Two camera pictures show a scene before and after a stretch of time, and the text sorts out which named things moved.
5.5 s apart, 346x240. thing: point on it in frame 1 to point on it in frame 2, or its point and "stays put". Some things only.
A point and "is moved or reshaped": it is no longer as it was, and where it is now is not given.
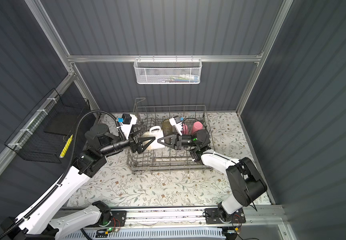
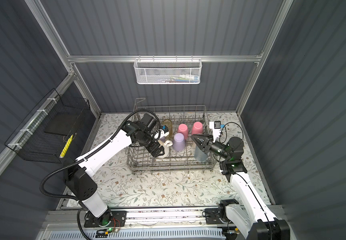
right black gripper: [176, 142] to [208, 139]
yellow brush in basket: [68, 143] stays put
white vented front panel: [155, 233] stays put
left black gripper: [138, 146] to [158, 151]
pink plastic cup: [185, 131] stays put
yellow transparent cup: [167, 127] stays put
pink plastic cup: [197, 126] stays put
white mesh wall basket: [167, 71] stays put
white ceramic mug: [156, 132] is moved or reshaped
